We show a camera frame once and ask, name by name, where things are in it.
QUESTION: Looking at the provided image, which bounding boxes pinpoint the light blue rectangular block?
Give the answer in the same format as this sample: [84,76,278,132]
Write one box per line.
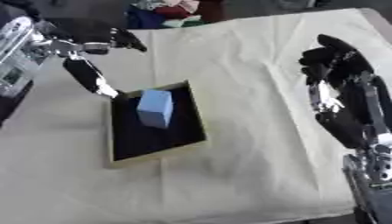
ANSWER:
[135,88,175,130]

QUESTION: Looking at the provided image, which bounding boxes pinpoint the pile of colourful clothes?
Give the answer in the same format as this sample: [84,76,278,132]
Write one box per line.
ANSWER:
[123,0,227,30]

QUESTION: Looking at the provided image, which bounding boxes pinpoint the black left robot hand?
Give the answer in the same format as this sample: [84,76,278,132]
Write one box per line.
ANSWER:
[41,17,149,99]

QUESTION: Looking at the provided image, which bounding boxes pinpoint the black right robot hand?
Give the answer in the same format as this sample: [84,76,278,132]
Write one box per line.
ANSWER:
[297,33,392,150]

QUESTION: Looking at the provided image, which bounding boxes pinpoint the tan box with black inside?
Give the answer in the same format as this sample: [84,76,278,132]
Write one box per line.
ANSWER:
[105,80,210,170]

